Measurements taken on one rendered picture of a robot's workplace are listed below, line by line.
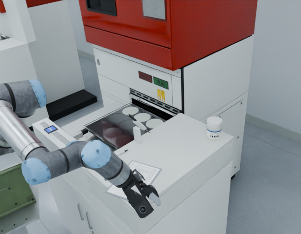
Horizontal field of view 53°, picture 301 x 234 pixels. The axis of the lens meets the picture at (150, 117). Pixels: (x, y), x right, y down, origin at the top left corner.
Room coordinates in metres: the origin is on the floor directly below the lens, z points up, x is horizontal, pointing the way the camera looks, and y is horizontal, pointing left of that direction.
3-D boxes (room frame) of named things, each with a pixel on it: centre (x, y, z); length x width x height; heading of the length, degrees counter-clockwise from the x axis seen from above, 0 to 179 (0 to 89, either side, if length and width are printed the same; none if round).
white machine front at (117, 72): (1.73, 0.09, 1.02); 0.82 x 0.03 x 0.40; 40
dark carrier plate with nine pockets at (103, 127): (1.44, 0.13, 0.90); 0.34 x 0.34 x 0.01; 40
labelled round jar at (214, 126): (1.17, -0.30, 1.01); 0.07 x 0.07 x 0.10
